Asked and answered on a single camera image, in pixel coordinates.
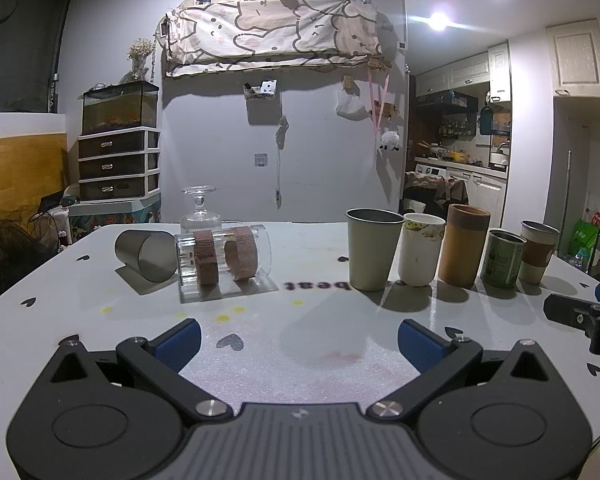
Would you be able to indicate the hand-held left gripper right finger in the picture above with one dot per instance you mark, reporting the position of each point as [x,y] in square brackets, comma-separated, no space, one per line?
[420,347]

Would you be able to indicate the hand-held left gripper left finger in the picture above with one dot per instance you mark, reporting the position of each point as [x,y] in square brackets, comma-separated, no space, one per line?
[180,346]

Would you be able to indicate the grey cup brown sleeve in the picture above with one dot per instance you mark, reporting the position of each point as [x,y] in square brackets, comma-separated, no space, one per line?
[537,255]

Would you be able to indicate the green printed metal cup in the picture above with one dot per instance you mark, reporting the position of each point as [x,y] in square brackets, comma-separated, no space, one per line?
[500,262]

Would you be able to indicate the white printed ceramic cup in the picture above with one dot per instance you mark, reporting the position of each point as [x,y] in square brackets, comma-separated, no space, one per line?
[420,255]

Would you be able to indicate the plain steel tumbler cup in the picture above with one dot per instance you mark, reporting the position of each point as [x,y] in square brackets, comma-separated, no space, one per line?
[147,255]

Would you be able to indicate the clear glass cup brown bands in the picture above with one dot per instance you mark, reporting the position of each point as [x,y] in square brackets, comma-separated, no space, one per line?
[220,257]

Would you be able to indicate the tall grey steel cup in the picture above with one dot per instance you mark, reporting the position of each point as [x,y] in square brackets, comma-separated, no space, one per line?
[372,255]

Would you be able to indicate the brown cylindrical cup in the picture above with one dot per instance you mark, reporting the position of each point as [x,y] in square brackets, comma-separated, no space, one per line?
[462,247]

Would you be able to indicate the green plastic bag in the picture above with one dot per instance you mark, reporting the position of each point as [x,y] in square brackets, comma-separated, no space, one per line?
[585,237]

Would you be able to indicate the clear ribbed glass goblet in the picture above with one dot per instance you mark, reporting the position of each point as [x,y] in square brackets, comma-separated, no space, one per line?
[200,212]

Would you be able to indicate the teal patterned cabinet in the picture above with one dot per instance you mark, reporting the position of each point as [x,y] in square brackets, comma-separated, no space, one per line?
[115,212]

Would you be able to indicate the dark cloth on chair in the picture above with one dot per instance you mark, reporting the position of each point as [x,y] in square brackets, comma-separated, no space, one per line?
[435,195]

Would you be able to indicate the washing machine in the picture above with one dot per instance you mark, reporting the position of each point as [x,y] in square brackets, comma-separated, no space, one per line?
[432,172]

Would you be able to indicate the white plastic drawer unit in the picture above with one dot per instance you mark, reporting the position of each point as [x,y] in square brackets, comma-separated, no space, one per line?
[117,165]

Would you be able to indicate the black mesh net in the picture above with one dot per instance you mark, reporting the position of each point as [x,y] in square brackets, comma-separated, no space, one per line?
[10,250]

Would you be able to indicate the white plush sheep toy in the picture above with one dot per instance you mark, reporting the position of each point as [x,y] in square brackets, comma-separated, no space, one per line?
[390,141]

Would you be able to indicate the wooden panel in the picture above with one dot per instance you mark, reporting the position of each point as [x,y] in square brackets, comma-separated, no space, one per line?
[20,170]

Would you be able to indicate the glass fish tank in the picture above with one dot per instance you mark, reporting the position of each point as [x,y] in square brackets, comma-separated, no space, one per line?
[120,110]

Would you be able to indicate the pink ribbon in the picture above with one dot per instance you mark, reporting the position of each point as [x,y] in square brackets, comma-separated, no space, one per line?
[377,105]

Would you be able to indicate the white plastic bag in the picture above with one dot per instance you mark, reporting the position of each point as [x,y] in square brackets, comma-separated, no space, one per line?
[350,105]

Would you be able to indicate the white kitchen upper cabinets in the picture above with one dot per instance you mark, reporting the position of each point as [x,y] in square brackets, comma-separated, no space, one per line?
[462,72]

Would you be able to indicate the dried flower bouquet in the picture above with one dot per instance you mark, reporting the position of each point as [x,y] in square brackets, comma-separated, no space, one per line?
[141,57]

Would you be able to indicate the ceiling light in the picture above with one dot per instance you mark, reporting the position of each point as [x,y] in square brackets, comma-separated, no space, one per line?
[438,21]

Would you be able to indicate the cartoon printed cloth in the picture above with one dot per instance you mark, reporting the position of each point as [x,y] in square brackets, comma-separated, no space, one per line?
[270,30]

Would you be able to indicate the black curtain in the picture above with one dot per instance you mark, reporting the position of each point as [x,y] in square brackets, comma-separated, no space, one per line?
[17,35]

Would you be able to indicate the wall socket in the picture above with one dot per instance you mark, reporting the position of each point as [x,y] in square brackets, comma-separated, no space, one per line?
[261,160]

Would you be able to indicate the white wall cabinet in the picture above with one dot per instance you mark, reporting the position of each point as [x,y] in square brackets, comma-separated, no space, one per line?
[577,60]

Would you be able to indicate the small wall shelf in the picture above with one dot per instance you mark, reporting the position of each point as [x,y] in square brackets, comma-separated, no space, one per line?
[260,91]

